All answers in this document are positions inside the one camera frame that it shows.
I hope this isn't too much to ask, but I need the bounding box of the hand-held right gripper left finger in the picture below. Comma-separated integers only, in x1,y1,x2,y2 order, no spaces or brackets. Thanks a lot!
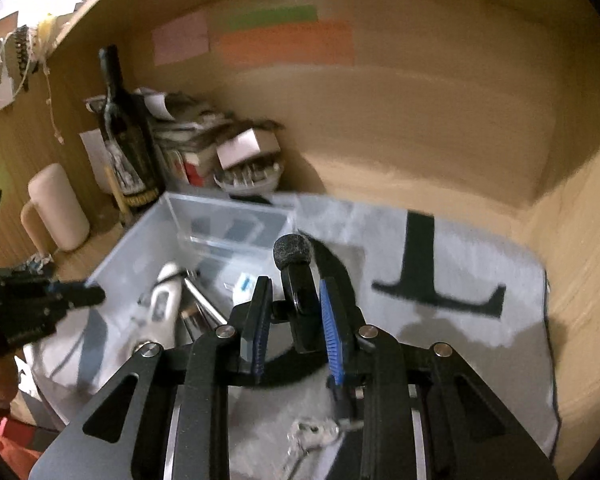
27,275,276,480

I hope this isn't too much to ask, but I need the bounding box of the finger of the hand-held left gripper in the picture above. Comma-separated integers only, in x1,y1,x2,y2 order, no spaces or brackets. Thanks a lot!
10,279,107,311
5,306,72,342

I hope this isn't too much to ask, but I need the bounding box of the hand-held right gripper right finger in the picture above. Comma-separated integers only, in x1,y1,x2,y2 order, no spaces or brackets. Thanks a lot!
319,276,561,480

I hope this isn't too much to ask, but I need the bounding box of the white plug adapter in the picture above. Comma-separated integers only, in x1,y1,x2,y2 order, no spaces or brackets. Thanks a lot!
230,271,255,301

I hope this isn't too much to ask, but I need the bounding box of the black clip microphone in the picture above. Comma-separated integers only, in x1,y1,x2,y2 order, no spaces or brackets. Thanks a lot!
272,232,326,353

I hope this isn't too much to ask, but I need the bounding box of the white can opener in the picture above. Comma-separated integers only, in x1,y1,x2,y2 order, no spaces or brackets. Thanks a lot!
130,262,185,356

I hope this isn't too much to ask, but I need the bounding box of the bunch of keys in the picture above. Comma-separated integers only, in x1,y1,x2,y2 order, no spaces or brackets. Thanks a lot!
280,415,366,480

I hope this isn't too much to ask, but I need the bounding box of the clear plastic box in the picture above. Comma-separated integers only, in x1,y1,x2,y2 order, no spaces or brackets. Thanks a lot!
87,191,298,356

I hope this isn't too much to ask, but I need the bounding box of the pink mug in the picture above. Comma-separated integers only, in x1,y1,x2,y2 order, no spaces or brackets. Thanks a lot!
21,162,91,253

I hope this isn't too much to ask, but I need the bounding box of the yellow ruler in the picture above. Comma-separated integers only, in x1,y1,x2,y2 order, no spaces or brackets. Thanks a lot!
105,165,133,226

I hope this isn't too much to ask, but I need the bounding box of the grey letter-print mat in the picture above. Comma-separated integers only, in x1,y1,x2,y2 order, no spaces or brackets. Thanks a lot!
22,192,561,480

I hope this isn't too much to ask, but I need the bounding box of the red cloth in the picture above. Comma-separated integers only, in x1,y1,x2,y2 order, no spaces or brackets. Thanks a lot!
0,417,43,480

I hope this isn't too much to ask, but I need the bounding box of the white note paper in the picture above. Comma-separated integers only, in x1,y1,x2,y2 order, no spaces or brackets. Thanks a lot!
79,130,116,193

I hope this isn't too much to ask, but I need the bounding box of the bowl of pebbles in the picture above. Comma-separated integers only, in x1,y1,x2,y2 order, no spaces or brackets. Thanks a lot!
214,160,286,193

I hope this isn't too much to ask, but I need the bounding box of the dark wine bottle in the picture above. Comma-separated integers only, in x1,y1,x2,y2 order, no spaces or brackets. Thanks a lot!
98,45,162,218

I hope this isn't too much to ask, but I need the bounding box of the small cardboard box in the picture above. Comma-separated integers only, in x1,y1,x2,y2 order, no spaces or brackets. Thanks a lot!
216,128,282,171

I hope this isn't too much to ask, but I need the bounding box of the white paper tag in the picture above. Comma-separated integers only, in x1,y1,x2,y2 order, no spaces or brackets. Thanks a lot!
0,72,16,110

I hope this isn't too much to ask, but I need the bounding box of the stack of papers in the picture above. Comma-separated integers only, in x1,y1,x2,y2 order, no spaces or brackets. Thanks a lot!
85,87,286,191

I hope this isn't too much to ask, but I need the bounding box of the beaded band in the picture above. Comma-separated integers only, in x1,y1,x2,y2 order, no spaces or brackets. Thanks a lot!
5,25,33,91

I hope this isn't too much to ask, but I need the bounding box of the yellow hanging ornament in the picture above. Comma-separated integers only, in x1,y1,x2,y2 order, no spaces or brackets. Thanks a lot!
37,15,61,43

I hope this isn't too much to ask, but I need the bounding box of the pink sticky note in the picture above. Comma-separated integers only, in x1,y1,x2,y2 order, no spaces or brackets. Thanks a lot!
152,10,211,66

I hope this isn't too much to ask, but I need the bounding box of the orange sticky note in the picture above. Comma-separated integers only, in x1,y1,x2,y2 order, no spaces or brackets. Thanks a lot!
215,21,355,66

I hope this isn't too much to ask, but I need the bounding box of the green sticky note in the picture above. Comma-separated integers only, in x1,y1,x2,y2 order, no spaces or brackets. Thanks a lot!
230,5,318,31

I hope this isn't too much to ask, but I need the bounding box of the white earphone cable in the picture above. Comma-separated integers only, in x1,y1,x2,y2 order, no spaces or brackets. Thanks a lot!
42,60,63,143

